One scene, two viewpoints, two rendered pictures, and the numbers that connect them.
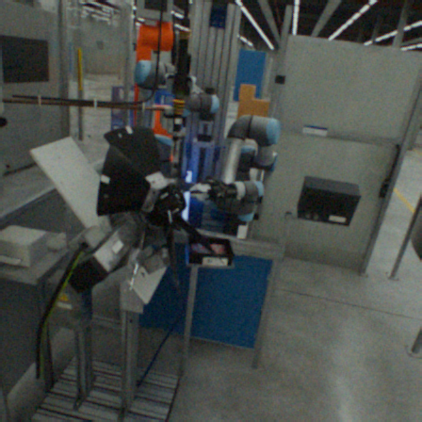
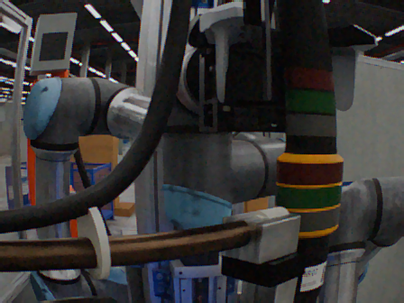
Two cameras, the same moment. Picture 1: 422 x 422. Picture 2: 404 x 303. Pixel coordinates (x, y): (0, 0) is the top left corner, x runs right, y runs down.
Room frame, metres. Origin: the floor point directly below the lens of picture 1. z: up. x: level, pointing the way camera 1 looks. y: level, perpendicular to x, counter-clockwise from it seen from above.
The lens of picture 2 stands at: (1.10, 0.29, 1.58)
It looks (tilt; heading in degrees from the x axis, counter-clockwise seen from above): 3 degrees down; 351
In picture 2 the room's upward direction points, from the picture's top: straight up
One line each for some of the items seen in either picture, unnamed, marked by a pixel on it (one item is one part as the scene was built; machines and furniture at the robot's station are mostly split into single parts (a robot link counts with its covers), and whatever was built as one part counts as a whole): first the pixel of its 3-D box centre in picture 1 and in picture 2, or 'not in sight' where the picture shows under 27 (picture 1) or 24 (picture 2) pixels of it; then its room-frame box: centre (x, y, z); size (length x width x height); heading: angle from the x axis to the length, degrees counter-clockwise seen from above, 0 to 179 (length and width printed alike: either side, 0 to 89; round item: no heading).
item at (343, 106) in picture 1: (331, 154); (366, 219); (3.03, -0.94, 1.10); 1.21 x 0.06 x 2.20; 84
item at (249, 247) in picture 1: (201, 238); not in sight; (1.68, 0.05, 0.82); 0.90 x 0.04 x 0.08; 84
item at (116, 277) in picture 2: (160, 146); (102, 286); (2.06, 0.37, 1.20); 0.13 x 0.12 x 0.14; 126
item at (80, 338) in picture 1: (82, 316); not in sight; (1.23, 0.53, 0.58); 0.09 x 0.05 x 1.15; 174
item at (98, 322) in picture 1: (105, 324); not in sight; (1.22, 0.42, 0.56); 0.19 x 0.04 x 0.04; 84
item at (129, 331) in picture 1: (129, 347); not in sight; (1.21, 0.31, 0.46); 0.09 x 0.05 x 0.91; 174
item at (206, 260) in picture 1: (209, 251); not in sight; (1.51, 0.00, 0.85); 0.22 x 0.17 x 0.07; 100
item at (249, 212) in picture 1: (243, 207); not in sight; (1.57, -0.14, 1.08); 0.11 x 0.08 x 0.11; 78
